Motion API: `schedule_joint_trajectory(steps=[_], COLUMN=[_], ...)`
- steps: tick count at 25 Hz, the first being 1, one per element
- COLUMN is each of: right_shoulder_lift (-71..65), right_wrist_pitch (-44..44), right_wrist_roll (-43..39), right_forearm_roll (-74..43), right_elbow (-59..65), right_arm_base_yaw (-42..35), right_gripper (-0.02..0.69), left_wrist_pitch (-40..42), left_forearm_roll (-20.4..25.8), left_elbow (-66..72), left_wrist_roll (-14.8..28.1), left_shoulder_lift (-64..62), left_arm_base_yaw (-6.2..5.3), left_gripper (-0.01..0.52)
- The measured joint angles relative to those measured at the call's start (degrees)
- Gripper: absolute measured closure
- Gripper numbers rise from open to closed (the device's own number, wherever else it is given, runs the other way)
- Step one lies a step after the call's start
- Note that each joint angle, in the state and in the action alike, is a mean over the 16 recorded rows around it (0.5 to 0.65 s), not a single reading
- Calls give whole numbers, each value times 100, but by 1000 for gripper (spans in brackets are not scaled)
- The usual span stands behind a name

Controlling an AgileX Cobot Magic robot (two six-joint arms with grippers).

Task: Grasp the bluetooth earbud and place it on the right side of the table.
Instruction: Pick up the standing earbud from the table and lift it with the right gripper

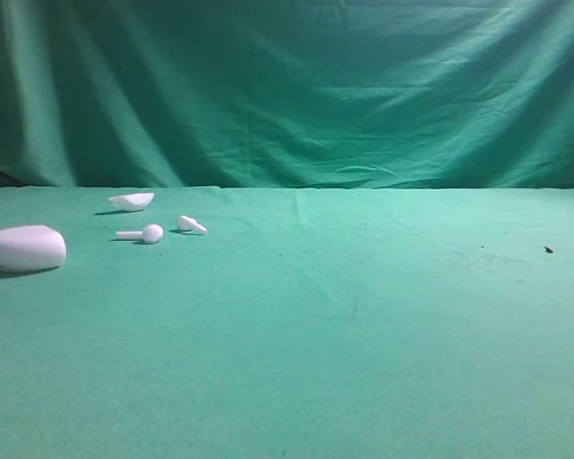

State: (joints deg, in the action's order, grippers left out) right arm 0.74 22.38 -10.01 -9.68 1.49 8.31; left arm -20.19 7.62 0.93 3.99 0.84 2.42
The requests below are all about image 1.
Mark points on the white bluetooth earbud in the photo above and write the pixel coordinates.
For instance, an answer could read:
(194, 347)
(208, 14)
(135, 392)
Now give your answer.
(189, 225)

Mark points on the white earbud case base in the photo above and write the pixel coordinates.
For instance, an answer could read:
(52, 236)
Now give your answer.
(31, 248)

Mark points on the green table cloth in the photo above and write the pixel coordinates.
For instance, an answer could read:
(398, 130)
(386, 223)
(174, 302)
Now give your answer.
(305, 324)

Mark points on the green backdrop cloth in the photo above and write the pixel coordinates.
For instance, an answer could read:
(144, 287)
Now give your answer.
(297, 94)

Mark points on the white earbud with long stem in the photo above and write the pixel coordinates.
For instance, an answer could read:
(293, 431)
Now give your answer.
(149, 235)

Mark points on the white earbud case lid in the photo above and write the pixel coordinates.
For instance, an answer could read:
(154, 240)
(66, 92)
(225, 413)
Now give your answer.
(131, 202)

